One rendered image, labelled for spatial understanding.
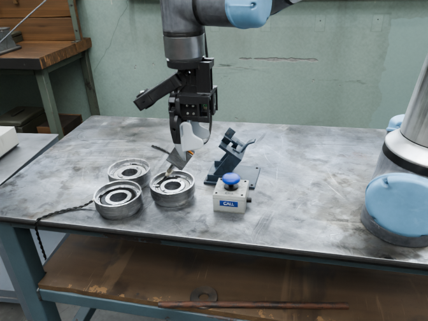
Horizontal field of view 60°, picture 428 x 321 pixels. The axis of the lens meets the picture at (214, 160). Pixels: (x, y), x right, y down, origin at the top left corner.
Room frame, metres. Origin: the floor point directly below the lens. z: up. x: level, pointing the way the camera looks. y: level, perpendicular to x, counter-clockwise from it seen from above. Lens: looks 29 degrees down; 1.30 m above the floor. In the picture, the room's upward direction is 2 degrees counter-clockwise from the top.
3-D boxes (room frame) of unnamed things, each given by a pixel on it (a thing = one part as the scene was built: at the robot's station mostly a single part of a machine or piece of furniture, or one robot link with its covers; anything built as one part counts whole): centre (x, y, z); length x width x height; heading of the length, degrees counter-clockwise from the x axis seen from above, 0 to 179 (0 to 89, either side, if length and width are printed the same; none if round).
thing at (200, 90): (0.70, 0.04, 1.07); 0.09 x 0.08 x 0.12; 75
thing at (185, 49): (0.71, 0.04, 1.15); 0.08 x 0.08 x 0.05
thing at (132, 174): (0.81, 0.21, 0.82); 0.10 x 0.10 x 0.04
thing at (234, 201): (0.69, -0.04, 0.82); 0.08 x 0.07 x 0.05; 77
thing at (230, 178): (0.70, -0.04, 0.85); 0.04 x 0.04 x 0.05
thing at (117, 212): (0.70, 0.22, 0.82); 0.10 x 0.10 x 0.04
